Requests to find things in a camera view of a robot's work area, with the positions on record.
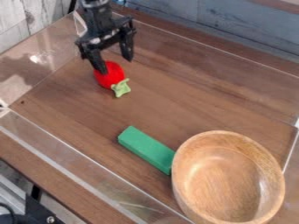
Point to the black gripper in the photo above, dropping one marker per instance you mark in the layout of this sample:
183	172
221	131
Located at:
107	30

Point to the red plush strawberry toy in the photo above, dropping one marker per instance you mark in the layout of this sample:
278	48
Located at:
114	80

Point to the green rectangular block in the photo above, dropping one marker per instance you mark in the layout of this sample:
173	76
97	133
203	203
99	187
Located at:
154	152

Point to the wooden bowl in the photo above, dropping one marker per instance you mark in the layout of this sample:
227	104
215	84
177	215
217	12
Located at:
227	180

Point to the clear acrylic corner bracket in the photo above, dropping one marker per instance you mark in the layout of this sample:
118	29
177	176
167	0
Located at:
79	24

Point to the clear acrylic back wall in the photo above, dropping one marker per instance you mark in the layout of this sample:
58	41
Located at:
266	88

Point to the clear acrylic wall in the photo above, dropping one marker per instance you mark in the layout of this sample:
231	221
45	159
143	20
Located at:
97	194
266	88

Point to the clear acrylic front wall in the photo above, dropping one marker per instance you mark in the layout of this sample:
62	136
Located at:
97	194

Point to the black clamp with cable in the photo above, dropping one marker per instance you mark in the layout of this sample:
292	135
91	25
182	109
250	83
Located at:
22	208

